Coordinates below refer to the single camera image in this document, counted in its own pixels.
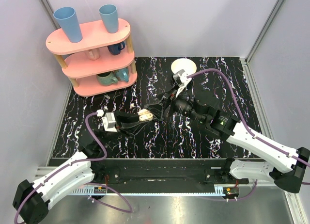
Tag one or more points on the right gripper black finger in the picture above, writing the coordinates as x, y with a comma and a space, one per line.
155, 106
158, 115

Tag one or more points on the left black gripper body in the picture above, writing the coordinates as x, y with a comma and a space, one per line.
118, 122

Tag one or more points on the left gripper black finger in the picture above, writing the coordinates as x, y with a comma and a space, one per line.
131, 118
132, 129

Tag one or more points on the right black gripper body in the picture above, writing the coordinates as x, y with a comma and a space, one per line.
171, 98

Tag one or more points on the white earbud charging case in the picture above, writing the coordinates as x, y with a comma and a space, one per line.
145, 115

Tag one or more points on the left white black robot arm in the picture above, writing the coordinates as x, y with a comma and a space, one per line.
33, 200

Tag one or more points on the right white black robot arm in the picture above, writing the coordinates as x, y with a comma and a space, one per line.
280, 164

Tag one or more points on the black marble pattern mat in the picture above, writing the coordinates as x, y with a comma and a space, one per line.
177, 136

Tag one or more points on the cream white bowl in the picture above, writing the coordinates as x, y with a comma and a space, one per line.
183, 64

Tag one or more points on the green glazed mug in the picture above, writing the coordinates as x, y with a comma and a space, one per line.
107, 78

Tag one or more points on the light blue butterfly mug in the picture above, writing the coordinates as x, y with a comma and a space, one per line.
122, 74

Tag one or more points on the pink three-tier shelf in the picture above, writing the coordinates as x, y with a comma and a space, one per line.
80, 70

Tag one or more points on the dark blue mug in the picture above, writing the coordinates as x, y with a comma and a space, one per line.
116, 49

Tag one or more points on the pink mug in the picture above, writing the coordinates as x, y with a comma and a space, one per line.
93, 54

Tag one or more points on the right light blue tumbler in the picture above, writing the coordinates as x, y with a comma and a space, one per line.
109, 16

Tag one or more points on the light blue tumbler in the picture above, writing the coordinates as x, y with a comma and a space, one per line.
109, 16
67, 19

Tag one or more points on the left light blue tumbler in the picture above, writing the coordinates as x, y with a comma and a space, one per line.
67, 19

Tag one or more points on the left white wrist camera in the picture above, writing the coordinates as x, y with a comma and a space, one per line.
109, 122

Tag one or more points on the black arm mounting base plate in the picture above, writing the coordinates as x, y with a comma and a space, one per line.
205, 171

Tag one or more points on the slotted white cable duct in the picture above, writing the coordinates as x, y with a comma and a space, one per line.
100, 190

